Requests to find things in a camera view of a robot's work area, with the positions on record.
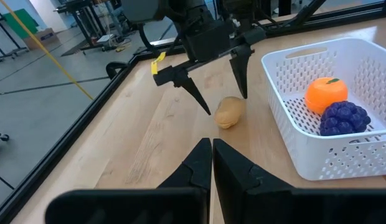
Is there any white perforated plastic basket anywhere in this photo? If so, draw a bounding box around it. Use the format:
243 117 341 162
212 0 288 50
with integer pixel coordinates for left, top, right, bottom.
260 37 386 181

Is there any black workbench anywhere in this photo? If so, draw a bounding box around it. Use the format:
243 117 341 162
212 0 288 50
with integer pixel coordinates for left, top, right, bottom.
54 0 122 52

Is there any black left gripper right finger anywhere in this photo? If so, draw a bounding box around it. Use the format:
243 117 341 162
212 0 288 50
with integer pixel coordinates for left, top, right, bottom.
213 139 386 224

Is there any white flat box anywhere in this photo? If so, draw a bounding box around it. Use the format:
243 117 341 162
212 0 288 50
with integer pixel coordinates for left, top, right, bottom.
97 34 115 44

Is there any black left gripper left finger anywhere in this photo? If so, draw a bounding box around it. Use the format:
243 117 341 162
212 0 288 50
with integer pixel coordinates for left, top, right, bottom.
45 138 212 224

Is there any black caster wheel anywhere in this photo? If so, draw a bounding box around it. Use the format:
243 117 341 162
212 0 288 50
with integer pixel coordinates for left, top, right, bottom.
0 131 10 153

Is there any yellow hanging cord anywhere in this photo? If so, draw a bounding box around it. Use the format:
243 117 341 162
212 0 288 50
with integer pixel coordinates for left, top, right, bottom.
0 0 95 101

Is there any green board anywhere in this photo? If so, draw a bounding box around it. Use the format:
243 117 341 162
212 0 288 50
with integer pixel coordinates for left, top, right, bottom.
11 8 39 40

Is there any cardboard box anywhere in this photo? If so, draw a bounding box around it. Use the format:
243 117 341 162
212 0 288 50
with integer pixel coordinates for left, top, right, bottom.
24 27 59 50

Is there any yellow tag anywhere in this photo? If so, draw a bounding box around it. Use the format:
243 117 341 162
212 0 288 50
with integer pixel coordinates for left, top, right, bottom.
150 51 167 75

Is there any orange toy fruit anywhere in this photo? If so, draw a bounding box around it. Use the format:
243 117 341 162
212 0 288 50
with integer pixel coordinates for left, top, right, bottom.
304 77 349 115

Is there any black cable clamp loop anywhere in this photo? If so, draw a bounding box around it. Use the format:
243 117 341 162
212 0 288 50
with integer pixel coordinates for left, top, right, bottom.
105 61 129 80

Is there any tan toy potato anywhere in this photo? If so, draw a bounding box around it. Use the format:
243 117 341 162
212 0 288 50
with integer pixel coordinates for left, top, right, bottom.
214 96 246 129

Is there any purple toy grape bunch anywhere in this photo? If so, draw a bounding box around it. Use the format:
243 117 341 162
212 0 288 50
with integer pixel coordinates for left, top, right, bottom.
319 100 372 137

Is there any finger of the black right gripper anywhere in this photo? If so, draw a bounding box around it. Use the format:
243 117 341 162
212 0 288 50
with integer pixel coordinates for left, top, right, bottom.
229 45 253 100
172 75 212 116

